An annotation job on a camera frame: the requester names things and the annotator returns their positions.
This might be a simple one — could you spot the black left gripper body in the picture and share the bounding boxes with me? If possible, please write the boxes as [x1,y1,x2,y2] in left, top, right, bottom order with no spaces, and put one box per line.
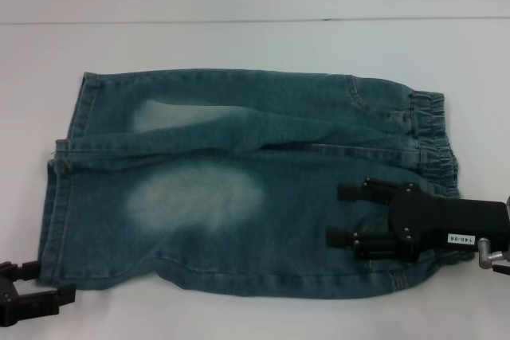
[0,275,20,322]

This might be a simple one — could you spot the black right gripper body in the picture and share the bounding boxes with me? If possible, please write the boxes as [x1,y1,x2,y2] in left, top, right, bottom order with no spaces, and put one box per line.
[391,182,510,264]

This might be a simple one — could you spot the blue denim shorts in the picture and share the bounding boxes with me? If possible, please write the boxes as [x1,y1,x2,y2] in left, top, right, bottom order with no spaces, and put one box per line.
[39,71,461,291]

